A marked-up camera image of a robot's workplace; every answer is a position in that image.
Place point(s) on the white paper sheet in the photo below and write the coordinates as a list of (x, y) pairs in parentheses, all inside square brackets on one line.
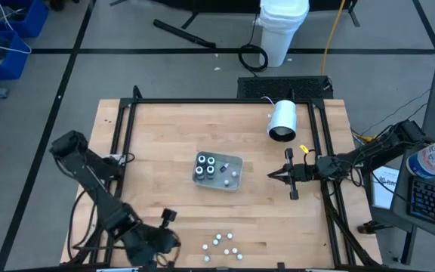
[(385, 189)]

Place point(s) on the black aluminium table frame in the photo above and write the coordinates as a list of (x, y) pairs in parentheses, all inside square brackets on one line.
[(221, 101)]

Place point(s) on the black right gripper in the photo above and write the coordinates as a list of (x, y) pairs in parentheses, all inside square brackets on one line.
[(304, 173)]

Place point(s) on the white plastic bin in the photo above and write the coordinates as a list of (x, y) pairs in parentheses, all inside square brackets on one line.
[(236, 160)]

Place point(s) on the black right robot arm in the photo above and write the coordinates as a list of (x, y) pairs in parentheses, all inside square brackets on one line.
[(372, 151)]

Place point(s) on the black tube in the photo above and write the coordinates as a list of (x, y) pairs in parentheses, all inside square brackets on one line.
[(183, 34)]

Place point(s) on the black stand leg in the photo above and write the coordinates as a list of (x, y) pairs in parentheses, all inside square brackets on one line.
[(353, 15)]

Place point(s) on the black clamp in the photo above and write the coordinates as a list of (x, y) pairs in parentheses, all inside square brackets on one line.
[(370, 227)]

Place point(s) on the black perforated computer case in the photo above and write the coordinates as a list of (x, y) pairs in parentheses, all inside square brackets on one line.
[(283, 87)]

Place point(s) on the large blue-tipped coloring bottle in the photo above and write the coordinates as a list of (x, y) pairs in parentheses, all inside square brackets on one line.
[(201, 159)]

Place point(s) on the black backlit keyboard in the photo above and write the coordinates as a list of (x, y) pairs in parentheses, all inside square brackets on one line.
[(434, 202)]

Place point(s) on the white wipes canister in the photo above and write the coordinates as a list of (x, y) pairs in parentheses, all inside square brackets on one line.
[(434, 156)]

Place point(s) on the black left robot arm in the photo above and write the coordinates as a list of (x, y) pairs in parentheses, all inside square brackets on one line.
[(100, 192)]

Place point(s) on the white plastic trash can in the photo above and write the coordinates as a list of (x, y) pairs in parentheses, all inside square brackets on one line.
[(281, 34)]

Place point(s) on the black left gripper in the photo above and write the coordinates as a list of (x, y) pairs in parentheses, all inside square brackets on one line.
[(151, 245)]

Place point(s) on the black equipment stand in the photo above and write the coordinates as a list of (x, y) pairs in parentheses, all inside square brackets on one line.
[(217, 4)]

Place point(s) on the blue plastic storage bin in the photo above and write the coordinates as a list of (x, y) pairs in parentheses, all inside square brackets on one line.
[(13, 66), (36, 19)]

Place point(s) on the grey keyboard desk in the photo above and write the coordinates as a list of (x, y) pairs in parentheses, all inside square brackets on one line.
[(400, 204)]

